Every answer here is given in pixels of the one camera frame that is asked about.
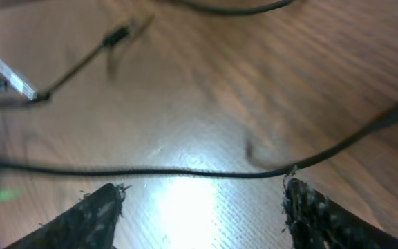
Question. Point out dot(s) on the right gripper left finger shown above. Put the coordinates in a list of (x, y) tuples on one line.
[(90, 224)]

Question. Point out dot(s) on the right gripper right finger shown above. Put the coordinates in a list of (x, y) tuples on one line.
[(316, 222)]

